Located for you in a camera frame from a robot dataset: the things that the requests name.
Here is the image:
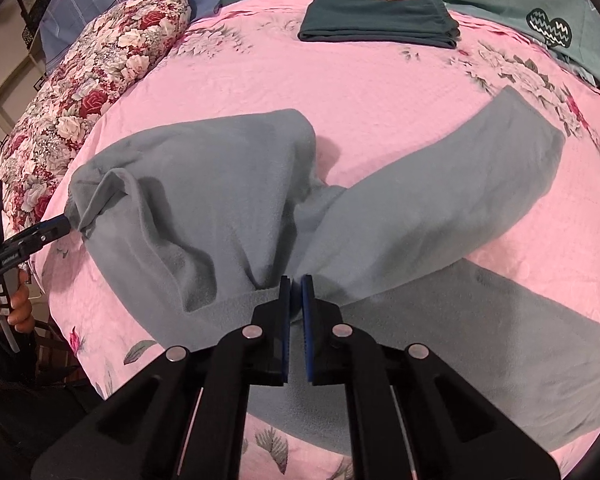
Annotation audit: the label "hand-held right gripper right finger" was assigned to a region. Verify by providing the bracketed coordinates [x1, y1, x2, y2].
[300, 274, 563, 480]

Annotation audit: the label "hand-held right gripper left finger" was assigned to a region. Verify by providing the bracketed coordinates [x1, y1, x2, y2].
[30, 275, 293, 480]

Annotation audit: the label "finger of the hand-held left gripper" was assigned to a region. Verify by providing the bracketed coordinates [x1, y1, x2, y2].
[7, 212, 75, 251]
[0, 237, 48, 281]

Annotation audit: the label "grey fleece pants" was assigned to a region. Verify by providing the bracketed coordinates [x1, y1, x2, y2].
[65, 85, 600, 453]

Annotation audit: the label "person's left hand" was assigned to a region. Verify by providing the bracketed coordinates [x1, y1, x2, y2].
[0, 269, 34, 337]

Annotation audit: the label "red floral pillow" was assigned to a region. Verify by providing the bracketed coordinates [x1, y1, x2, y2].
[0, 0, 193, 241]

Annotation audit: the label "dark shelf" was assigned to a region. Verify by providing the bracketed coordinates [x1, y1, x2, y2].
[12, 0, 48, 53]

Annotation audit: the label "pink floral bed sheet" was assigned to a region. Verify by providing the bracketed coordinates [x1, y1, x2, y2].
[32, 0, 600, 480]

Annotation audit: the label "dark green folded cloth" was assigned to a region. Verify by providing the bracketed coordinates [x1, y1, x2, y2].
[297, 0, 462, 50]

